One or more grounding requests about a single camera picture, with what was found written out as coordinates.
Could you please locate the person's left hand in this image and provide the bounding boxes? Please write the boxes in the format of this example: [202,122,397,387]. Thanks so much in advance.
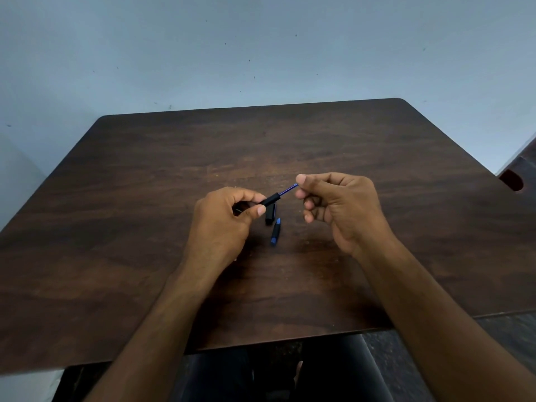
[183,187,268,270]

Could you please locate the person's right hand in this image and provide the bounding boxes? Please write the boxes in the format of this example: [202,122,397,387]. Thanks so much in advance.
[295,172,395,259]

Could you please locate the black pen barrel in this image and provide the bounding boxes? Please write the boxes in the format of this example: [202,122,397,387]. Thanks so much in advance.
[234,192,281,215]

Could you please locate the person's left forearm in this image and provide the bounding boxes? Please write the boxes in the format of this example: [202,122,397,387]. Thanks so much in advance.
[83,255,229,402]

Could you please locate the person's right forearm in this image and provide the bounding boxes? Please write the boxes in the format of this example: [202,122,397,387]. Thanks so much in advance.
[351,235,536,402]

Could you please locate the person's dark trousers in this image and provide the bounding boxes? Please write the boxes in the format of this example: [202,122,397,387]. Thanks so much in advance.
[169,334,396,402]

